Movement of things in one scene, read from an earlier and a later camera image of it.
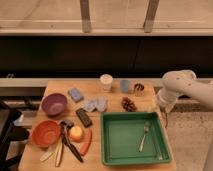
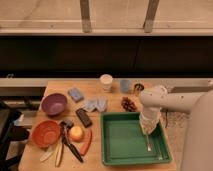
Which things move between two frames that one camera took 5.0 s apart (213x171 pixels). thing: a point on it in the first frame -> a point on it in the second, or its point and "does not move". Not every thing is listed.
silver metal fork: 146,127 -> 149,147
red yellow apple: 76,133 does not move
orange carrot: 87,142 does not move
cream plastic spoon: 46,156 does not move
